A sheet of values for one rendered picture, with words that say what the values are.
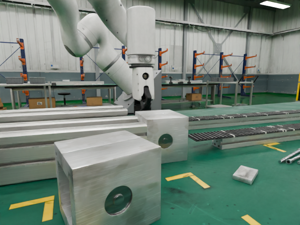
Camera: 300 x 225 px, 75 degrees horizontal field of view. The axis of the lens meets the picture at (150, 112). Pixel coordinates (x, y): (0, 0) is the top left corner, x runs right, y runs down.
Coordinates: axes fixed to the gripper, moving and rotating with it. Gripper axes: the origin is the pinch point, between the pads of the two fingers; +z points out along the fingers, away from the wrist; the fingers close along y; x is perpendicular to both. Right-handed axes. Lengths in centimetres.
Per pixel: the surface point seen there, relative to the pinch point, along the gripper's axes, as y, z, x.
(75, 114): -5.1, -2.7, 19.5
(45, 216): -33.9, 5.3, 21.9
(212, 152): -21.5, 5.4, -11.5
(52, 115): -5.1, -2.5, 24.8
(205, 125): -2.0, 4.4, -22.2
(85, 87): 456, 12, 23
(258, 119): -1.3, 4.1, -46.3
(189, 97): 514, 52, -304
